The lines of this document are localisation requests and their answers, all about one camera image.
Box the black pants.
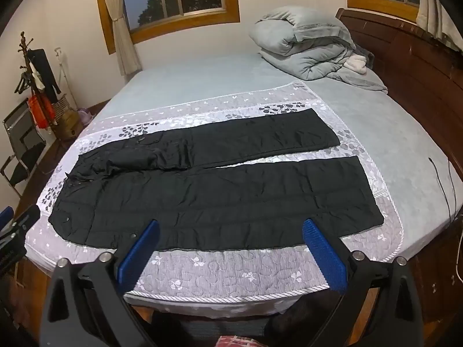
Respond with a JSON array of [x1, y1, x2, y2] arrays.
[[49, 109, 384, 252]]

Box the grey floral quilted bedspread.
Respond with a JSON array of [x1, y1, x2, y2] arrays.
[[25, 82, 403, 306]]

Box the black folding chair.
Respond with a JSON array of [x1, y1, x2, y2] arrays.
[[1, 99, 46, 198]]

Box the woven basket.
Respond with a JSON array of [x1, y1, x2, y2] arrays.
[[53, 93, 84, 142]]

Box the light blue bed mattress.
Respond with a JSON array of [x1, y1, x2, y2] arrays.
[[86, 51, 463, 319]]

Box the orange bag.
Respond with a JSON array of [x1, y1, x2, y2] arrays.
[[27, 93, 56, 129]]

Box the black hanging garment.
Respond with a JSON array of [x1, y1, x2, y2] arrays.
[[27, 49, 61, 104]]

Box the wooden coat rack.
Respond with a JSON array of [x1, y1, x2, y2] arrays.
[[18, 32, 56, 132]]

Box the white tripod stand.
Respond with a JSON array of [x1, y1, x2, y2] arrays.
[[54, 47, 78, 109]]

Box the white cloth on duvet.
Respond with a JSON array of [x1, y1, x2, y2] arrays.
[[343, 54, 367, 74]]

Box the dark wooden headboard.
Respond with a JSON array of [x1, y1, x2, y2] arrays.
[[337, 8, 462, 176]]

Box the folded grey duvet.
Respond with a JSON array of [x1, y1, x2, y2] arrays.
[[249, 5, 388, 93]]

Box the beige curtain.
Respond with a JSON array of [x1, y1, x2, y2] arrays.
[[104, 0, 142, 76], [416, 0, 463, 51]]

